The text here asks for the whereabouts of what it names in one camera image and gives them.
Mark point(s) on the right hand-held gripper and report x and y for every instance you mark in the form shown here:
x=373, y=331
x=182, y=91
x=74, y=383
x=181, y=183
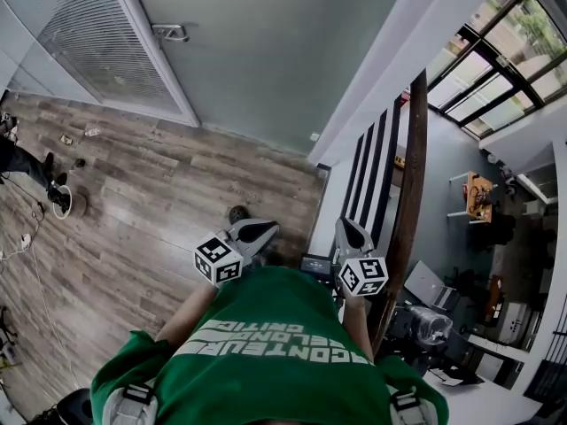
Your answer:
x=365, y=277

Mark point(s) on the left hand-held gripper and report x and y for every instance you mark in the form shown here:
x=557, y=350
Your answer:
x=217, y=259

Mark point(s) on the frosted glass door with handle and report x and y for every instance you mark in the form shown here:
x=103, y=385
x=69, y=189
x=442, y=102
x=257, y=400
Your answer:
x=274, y=51

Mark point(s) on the person's left forearm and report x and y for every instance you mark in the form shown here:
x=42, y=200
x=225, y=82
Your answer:
x=186, y=317

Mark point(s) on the person's right forearm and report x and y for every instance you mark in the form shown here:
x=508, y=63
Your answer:
x=359, y=326

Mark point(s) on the white framed glass door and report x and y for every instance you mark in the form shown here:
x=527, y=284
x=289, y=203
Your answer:
x=150, y=47

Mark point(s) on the person's dark shoe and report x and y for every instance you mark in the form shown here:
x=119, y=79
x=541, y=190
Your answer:
x=238, y=214

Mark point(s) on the person's grey trouser leg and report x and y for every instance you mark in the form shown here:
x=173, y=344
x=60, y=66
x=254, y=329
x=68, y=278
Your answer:
x=266, y=261

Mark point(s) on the small black screen device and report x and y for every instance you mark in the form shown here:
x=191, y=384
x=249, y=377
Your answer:
x=316, y=265

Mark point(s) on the black metal railing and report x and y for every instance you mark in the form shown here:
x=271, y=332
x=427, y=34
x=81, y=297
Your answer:
x=372, y=171

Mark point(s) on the wooden handrail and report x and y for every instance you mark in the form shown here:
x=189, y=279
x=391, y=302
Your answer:
x=409, y=193

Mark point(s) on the plastic-wrapped black machine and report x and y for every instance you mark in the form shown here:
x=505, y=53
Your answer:
x=425, y=328

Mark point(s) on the green printed t-shirt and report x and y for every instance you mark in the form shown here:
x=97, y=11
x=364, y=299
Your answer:
x=266, y=370

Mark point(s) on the cluttered wooden table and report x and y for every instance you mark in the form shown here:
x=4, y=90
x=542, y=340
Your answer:
x=480, y=197

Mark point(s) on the small dark round object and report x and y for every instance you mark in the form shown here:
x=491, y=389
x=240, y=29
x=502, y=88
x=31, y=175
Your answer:
x=80, y=163

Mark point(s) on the crumpled clear bottle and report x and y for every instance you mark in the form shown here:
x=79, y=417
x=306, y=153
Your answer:
x=91, y=132

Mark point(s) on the white table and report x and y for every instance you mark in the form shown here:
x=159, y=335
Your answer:
x=478, y=401

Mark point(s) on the small printed card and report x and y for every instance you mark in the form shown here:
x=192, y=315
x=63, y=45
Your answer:
x=66, y=139

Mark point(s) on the white power strip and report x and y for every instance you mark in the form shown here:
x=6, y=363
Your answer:
x=26, y=241

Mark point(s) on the black-framed windows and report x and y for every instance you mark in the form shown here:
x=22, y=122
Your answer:
x=500, y=60

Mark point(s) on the glass partition with blinds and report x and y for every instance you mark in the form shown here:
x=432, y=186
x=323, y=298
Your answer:
x=102, y=38

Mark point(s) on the black office chair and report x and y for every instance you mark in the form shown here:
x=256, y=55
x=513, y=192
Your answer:
x=8, y=334

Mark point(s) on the small white wall plate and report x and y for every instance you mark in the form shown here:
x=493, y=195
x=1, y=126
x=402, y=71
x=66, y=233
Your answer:
x=315, y=137

